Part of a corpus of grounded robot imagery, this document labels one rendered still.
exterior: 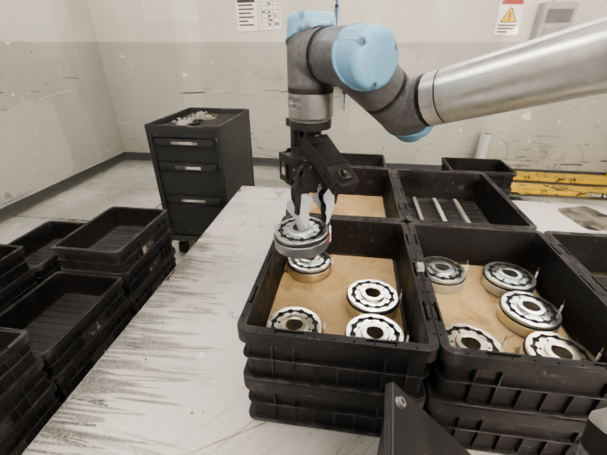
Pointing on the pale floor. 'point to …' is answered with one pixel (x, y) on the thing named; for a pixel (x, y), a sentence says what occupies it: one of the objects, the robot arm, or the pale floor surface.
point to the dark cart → (200, 167)
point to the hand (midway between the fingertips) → (315, 227)
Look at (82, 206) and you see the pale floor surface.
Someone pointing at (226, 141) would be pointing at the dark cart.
